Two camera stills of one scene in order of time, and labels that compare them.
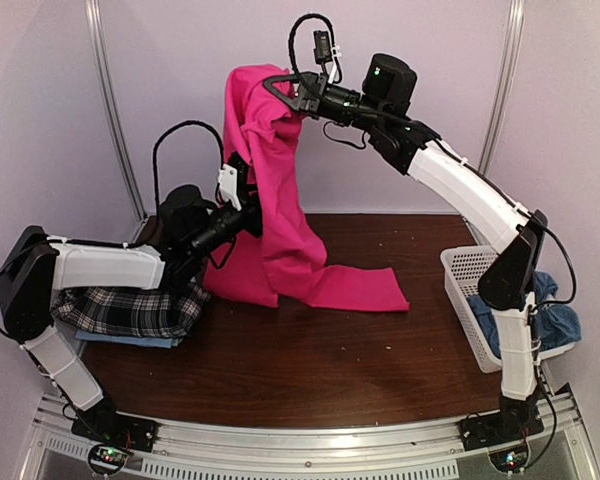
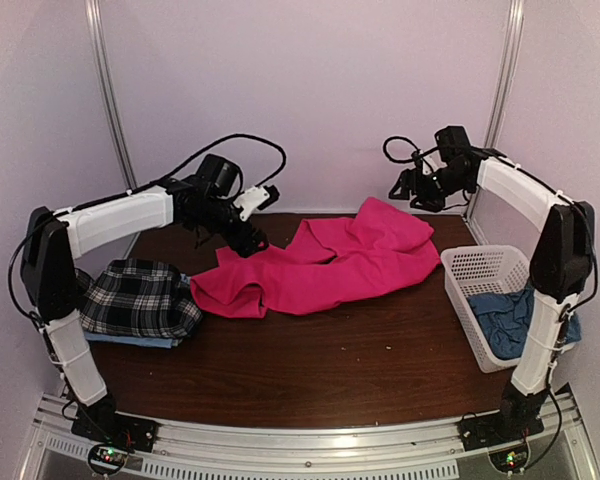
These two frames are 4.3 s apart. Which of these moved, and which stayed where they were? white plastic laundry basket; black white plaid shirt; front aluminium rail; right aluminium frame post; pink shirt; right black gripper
Moved: right black gripper; pink shirt
Stayed: front aluminium rail; black white plaid shirt; right aluminium frame post; white plastic laundry basket
